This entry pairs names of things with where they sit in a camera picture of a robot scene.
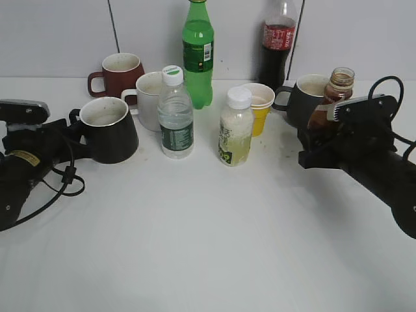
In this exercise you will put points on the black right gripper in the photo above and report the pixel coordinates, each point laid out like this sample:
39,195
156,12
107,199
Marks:
357,144

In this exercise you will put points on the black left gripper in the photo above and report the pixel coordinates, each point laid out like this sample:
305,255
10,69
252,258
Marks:
54,142

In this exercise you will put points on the black flared mug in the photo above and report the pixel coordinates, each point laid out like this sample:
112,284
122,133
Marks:
108,129

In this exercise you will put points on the brown coffee bottle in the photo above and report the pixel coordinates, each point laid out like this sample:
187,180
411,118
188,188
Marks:
339,88

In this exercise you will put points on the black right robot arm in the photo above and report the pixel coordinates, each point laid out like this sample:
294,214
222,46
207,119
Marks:
395,188

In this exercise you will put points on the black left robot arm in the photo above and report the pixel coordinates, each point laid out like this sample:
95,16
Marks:
18,178

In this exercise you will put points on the yellow paper cup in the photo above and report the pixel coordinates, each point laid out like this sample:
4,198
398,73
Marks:
262,99

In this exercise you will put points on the dark grey mug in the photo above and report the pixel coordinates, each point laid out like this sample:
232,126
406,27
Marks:
306,94

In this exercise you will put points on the white mug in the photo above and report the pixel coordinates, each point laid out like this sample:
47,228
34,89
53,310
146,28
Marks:
147,91

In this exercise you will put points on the dark red mug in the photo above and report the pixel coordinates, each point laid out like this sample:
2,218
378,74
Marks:
119,72

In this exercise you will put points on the clear water bottle green label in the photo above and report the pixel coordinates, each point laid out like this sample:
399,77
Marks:
175,114

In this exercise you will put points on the milky juice bottle white cap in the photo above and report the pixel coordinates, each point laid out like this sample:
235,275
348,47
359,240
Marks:
236,127

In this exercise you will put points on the cola bottle red label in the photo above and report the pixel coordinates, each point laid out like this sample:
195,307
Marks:
279,25

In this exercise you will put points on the green soda bottle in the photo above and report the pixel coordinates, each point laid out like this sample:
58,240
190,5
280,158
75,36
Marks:
198,54

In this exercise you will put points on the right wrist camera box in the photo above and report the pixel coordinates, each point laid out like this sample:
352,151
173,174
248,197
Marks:
362,109

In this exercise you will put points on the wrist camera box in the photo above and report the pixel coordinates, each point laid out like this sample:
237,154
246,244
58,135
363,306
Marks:
22,114
362,109

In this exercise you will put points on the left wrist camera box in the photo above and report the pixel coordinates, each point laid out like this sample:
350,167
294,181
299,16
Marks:
22,114

